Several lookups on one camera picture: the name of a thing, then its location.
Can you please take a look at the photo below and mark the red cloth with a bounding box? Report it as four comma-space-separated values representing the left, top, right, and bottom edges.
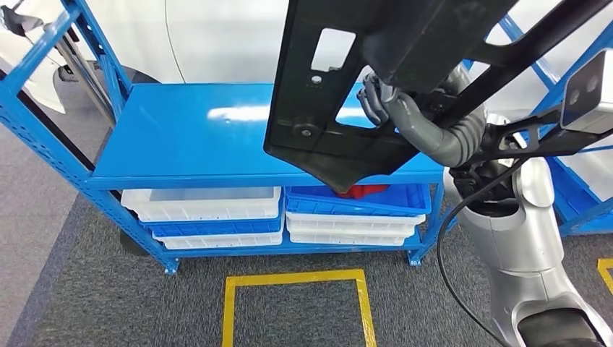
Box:
335, 184, 390, 200

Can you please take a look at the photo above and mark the blue wheeled metal rack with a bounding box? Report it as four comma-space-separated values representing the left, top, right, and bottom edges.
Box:
546, 139, 613, 238

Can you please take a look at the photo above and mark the large blue metal shelf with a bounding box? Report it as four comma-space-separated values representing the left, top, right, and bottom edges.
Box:
0, 0, 613, 276

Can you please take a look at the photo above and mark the black plastic plate bracket part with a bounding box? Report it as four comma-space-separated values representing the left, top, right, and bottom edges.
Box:
263, 0, 613, 194

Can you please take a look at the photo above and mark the grey stand with black base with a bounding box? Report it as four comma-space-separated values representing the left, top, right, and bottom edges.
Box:
55, 33, 150, 258

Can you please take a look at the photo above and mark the yellow floor tape square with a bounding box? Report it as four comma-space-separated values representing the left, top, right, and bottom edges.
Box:
597, 258, 613, 296
221, 269, 378, 347

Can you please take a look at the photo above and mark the black camera cable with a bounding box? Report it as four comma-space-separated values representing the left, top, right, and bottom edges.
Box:
437, 158, 528, 347

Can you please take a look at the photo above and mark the large white plastic bin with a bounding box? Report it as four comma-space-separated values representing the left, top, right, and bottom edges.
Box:
570, 148, 613, 202

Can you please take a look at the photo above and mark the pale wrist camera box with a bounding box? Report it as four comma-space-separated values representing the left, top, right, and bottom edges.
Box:
560, 50, 613, 135

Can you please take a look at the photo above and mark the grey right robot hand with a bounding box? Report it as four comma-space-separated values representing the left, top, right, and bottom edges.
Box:
356, 72, 451, 160

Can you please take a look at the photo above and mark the white car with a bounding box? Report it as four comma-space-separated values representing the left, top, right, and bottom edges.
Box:
0, 0, 613, 116

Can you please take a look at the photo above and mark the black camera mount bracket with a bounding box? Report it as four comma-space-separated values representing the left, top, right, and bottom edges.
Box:
479, 107, 613, 166

